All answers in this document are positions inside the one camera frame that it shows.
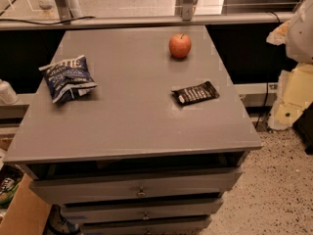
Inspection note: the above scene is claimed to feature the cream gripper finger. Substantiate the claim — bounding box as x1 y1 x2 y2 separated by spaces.
266 21 291 46
267 64 313 130

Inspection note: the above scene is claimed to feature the red apple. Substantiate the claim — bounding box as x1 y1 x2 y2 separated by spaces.
168 33 192 59

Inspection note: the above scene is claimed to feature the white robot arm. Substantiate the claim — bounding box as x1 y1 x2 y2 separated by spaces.
266 0 313 130

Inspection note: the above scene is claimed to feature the blue chip bag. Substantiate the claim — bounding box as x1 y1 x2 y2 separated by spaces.
39 55 97 104

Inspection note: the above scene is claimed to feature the green snack bag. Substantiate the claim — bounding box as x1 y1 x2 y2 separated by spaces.
0 165 23 209

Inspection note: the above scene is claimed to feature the black snack bar wrapper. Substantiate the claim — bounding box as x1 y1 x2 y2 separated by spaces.
172 81 219 106

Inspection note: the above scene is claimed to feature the grey drawer cabinet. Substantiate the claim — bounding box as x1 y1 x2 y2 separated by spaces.
3 24 263 235

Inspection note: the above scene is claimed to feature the bottom grey drawer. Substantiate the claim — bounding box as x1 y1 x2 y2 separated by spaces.
81 215 211 235

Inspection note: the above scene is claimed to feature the grey drawer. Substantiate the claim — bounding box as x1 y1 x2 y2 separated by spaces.
29 167 243 205
62 197 223 223
81 215 211 235

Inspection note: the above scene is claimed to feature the middle grey drawer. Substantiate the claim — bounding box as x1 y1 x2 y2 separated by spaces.
62 197 223 223

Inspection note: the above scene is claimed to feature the top grey drawer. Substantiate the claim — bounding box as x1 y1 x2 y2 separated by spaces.
29 167 243 205

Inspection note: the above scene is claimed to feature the white cylinder object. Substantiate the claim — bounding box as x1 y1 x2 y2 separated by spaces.
0 79 19 105

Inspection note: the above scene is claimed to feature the cardboard box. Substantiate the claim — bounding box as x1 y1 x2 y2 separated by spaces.
0 174 51 235

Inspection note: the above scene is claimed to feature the grey metal rail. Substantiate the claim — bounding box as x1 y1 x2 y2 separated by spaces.
0 12 294 31

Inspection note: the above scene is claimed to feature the black cable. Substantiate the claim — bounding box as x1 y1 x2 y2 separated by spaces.
0 15 96 26

